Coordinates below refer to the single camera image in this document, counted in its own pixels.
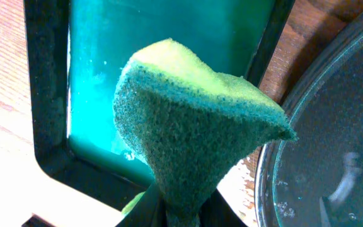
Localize green scouring sponge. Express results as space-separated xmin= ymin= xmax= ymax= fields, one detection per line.
xmin=113 ymin=38 xmax=297 ymax=226

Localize black rectangular water tray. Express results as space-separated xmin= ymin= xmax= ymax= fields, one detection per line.
xmin=25 ymin=0 xmax=292 ymax=209

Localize black round tray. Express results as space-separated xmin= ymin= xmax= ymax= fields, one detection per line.
xmin=255 ymin=1 xmax=363 ymax=227

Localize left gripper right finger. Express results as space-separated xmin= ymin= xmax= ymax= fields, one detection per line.
xmin=199 ymin=189 xmax=247 ymax=227

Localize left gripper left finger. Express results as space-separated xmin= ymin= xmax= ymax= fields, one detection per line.
xmin=116 ymin=183 xmax=166 ymax=227

